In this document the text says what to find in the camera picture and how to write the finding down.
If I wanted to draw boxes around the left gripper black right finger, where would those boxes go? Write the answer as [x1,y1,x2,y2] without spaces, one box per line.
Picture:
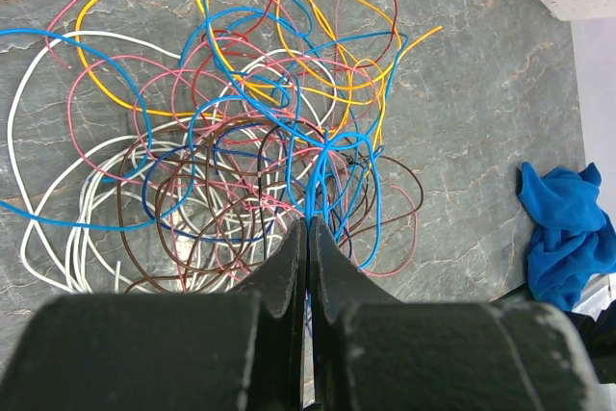
[308,218,608,410]

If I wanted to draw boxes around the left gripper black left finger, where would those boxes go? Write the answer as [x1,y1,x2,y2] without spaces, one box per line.
[1,220,307,410]

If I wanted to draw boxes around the brown cable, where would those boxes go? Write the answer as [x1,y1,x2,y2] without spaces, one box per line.
[117,115,424,295]

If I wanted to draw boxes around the yellow cable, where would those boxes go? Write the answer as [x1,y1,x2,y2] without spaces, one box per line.
[74,0,444,176]
[336,25,444,176]

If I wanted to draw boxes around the blue fleece cloth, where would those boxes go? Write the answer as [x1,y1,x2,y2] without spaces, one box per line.
[518,162,615,311]

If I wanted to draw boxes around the white cable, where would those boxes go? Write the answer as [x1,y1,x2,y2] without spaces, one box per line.
[7,30,338,295]

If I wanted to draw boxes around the pink cable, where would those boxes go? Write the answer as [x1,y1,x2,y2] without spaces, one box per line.
[45,0,419,287]

